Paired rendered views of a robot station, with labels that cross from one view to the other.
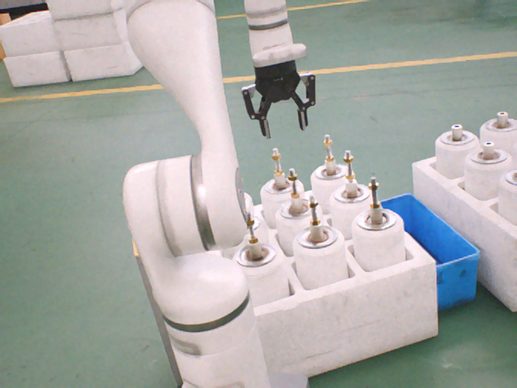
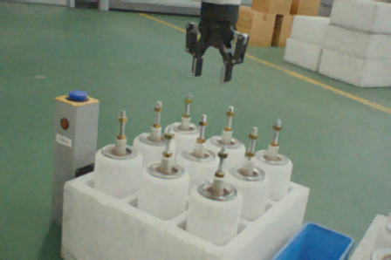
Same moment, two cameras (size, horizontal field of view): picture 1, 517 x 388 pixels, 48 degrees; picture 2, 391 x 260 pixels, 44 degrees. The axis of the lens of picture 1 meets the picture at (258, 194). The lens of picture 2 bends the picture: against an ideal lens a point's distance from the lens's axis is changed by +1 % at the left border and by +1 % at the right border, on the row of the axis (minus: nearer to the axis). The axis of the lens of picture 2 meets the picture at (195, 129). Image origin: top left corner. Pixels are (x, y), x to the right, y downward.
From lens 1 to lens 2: 0.77 m
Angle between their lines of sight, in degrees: 38
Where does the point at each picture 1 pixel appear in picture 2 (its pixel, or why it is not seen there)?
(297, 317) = (104, 215)
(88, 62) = (334, 64)
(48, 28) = (324, 28)
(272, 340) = (84, 221)
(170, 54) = not seen: outside the picture
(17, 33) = (304, 23)
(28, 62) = (299, 47)
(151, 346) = not seen: hidden behind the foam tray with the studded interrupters
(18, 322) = not seen: hidden behind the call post
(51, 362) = (43, 167)
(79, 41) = (337, 45)
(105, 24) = (360, 39)
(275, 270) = (113, 167)
